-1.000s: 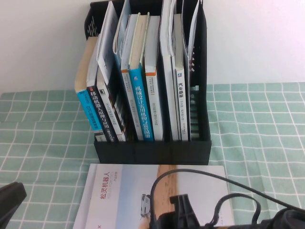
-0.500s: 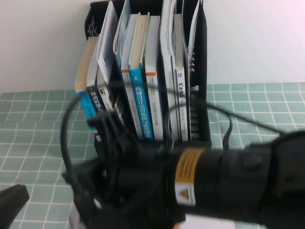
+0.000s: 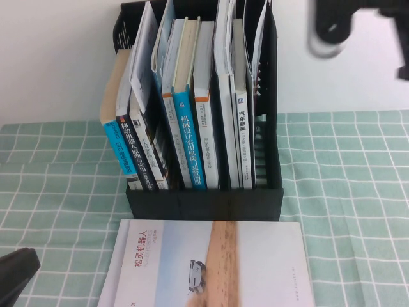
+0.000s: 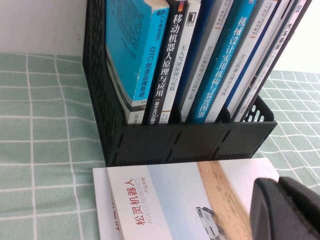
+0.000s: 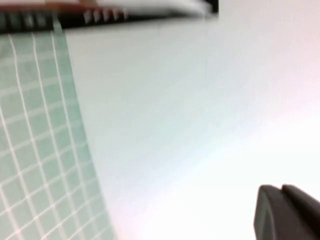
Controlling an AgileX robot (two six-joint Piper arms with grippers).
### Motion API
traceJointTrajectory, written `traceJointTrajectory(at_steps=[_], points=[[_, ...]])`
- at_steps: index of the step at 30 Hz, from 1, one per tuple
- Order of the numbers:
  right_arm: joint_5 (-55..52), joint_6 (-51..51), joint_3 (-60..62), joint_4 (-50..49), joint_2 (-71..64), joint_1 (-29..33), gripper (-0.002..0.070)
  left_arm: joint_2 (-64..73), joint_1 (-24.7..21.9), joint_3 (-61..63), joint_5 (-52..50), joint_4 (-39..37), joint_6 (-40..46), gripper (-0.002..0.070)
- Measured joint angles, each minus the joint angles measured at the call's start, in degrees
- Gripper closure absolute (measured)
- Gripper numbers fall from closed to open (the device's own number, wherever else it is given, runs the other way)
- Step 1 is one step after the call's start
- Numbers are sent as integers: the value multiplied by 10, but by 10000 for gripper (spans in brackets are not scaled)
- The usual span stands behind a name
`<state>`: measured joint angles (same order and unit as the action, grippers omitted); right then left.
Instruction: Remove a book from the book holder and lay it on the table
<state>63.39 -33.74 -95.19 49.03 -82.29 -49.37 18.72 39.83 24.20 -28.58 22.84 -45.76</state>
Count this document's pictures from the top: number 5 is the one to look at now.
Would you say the green checkered tablecloth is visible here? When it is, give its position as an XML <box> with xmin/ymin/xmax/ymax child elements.
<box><xmin>0</xmin><ymin>21</ymin><xmax>119</xmax><ymax>240</ymax></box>

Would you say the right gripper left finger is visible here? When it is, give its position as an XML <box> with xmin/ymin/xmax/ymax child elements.
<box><xmin>253</xmin><ymin>184</ymin><xmax>316</xmax><ymax>240</ymax></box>

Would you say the black plastic book holder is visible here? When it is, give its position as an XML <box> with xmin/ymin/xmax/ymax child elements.
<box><xmin>0</xmin><ymin>0</ymin><xmax>220</xmax><ymax>35</ymax></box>

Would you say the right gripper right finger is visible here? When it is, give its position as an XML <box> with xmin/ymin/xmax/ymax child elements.
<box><xmin>281</xmin><ymin>183</ymin><xmax>320</xmax><ymax>240</ymax></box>

